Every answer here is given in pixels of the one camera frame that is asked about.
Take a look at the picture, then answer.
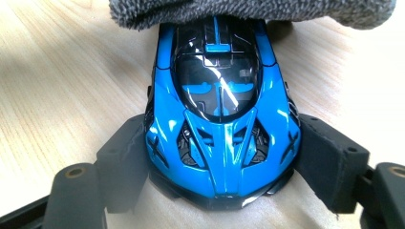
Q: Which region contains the blue toy car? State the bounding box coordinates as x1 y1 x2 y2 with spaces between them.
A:
144 15 302 212

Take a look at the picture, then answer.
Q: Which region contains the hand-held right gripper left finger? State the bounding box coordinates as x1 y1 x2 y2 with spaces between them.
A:
95 114 151 214

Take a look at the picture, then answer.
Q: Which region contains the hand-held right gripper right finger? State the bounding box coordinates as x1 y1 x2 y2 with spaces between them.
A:
294 114 371 215

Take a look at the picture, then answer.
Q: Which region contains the gray cloth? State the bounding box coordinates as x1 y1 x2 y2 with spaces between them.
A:
108 0 397 31

